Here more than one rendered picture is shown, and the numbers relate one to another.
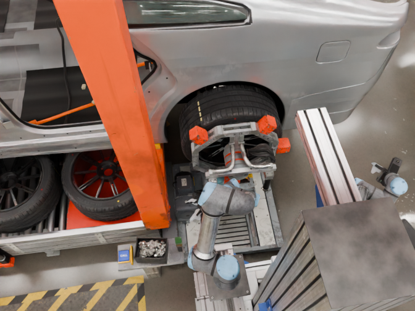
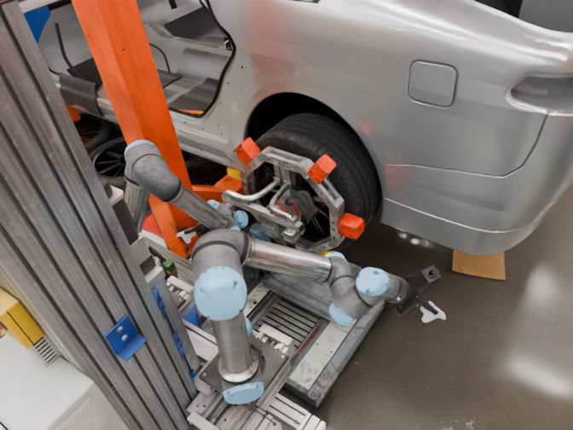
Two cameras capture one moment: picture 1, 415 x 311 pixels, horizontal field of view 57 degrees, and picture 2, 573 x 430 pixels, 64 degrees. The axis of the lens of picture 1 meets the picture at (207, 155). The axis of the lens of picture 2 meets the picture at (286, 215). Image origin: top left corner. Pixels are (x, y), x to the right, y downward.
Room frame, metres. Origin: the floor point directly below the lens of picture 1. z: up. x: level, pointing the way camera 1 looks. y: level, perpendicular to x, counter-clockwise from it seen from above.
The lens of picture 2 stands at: (0.16, -1.37, 2.21)
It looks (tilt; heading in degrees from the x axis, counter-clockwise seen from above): 41 degrees down; 48
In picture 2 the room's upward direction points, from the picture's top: 8 degrees counter-clockwise
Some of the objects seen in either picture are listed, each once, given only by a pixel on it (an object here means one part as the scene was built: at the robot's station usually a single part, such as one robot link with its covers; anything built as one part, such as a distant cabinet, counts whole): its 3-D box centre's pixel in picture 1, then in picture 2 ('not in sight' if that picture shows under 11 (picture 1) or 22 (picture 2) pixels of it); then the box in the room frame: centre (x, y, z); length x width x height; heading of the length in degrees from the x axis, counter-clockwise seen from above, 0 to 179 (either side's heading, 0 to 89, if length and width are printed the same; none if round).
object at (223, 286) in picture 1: (226, 274); not in sight; (0.49, -0.10, 0.87); 0.15 x 0.15 x 0.10
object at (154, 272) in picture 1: (150, 263); not in sight; (0.73, 0.41, 0.21); 0.10 x 0.10 x 0.42; 7
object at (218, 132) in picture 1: (233, 152); (291, 204); (1.27, -0.17, 0.85); 0.54 x 0.07 x 0.54; 97
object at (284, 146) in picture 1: (281, 145); (350, 226); (1.32, -0.48, 0.85); 0.09 x 0.08 x 0.07; 97
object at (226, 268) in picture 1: (226, 268); not in sight; (0.50, -0.09, 0.98); 0.13 x 0.12 x 0.14; 71
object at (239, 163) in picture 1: (235, 161); (281, 212); (1.20, -0.18, 0.85); 0.21 x 0.14 x 0.14; 7
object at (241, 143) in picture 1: (255, 152); (289, 194); (1.16, -0.28, 1.03); 0.19 x 0.18 x 0.11; 7
